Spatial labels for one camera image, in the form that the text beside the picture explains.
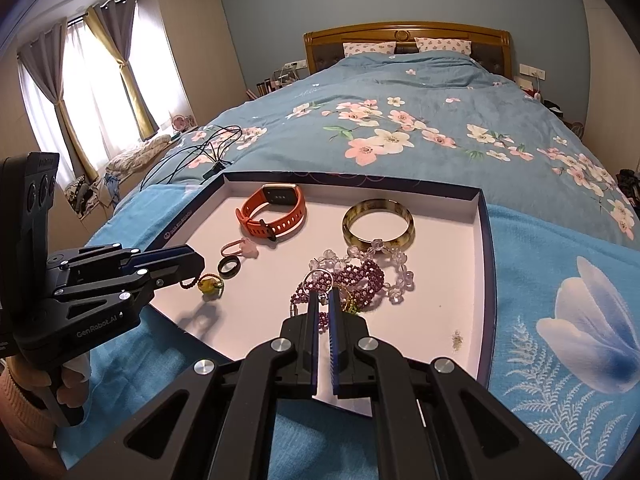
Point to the nightstand cosmetics clutter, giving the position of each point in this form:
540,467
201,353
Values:
277,80

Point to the yellow amber pendant charm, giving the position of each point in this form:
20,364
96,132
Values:
207,286

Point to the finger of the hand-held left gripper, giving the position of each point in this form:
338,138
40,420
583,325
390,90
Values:
175,257
125,290

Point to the amber mottled bangle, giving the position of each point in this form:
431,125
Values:
377,204

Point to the pile of dark clothes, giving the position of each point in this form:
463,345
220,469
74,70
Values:
629,182

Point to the orange smart watch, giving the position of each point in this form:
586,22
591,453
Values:
292,210

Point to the floral blue duvet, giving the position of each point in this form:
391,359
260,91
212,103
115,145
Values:
450,95

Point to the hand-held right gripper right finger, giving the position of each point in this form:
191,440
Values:
336,347

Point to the folded beige blanket pile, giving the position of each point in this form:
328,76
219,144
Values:
140,155

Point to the grey and gold curtain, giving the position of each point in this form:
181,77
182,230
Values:
130,60
50,85

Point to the person's left hand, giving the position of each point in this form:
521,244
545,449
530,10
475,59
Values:
75,377

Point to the floral print pillow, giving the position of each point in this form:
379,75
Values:
445,46
370,49

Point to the dark blue cardboard tray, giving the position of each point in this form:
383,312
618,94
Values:
440,280

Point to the printed bag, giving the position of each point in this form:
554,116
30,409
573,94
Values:
87,197

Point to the bright blue printed blanket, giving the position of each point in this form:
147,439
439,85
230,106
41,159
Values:
525,260

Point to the person's left forearm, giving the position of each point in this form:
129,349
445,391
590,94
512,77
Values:
25,420

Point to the wooden headboard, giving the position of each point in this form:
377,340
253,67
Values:
400,35

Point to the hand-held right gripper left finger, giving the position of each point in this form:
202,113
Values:
312,347

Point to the white wall outlet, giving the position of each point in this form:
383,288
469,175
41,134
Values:
531,71
296,65

